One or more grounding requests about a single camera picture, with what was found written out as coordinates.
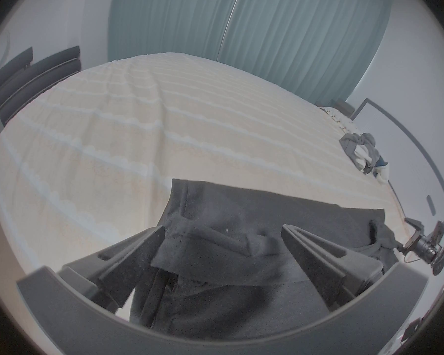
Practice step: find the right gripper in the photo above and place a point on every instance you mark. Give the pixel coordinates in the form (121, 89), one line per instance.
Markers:
(423, 246)

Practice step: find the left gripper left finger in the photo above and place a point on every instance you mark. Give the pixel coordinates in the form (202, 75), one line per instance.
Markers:
(122, 264)

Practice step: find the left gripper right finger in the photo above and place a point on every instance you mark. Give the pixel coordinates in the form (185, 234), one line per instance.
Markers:
(325, 268)

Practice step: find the black T-shirt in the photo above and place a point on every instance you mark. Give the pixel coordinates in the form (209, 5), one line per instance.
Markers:
(225, 264)

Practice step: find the pile of clothes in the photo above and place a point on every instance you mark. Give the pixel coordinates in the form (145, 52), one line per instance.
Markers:
(362, 154)

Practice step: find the bed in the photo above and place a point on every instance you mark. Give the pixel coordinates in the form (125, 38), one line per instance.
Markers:
(170, 124)

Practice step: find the white printed pillow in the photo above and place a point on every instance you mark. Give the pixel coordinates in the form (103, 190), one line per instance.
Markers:
(340, 118)

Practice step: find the grey bedside table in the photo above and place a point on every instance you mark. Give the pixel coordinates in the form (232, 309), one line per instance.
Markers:
(342, 107)

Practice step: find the black chest of drawers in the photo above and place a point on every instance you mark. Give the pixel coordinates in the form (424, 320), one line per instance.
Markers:
(33, 80)

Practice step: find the blue-green curtain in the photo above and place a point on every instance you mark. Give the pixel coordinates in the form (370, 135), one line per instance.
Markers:
(170, 13)
(310, 31)

